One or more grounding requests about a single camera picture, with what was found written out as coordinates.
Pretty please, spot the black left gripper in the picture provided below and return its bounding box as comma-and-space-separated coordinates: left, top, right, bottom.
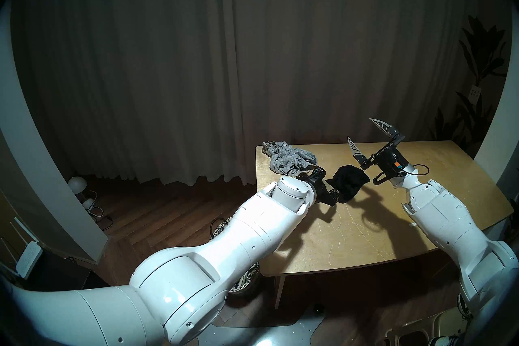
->
297, 166, 339, 207

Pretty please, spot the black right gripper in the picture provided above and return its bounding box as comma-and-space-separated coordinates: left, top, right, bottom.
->
347, 118, 410, 186

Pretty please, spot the black garment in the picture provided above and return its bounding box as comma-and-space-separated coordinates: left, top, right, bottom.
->
325, 165, 371, 204

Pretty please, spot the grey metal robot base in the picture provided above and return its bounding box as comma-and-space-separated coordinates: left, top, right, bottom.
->
211, 309, 326, 346

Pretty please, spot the woven wicker laundry hamper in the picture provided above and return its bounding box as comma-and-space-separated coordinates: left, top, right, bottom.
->
210, 217, 261, 297

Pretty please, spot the crumpled grey garment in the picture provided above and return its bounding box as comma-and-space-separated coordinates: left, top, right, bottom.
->
262, 141, 318, 178

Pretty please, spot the light wooden table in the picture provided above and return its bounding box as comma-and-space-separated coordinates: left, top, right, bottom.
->
255, 141, 514, 309

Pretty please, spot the tall dark leafy plant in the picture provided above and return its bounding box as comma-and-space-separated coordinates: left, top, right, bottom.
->
429, 16, 510, 156

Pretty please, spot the long grey curtain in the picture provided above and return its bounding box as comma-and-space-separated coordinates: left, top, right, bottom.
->
10, 0, 497, 187

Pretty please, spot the cream plastic chair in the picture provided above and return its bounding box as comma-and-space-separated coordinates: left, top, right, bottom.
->
384, 306, 468, 346

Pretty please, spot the white mushroom lamp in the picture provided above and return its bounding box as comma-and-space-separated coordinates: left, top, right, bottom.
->
67, 176, 87, 196

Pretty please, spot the white wifi router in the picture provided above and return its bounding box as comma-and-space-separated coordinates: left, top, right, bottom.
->
0, 216, 43, 280

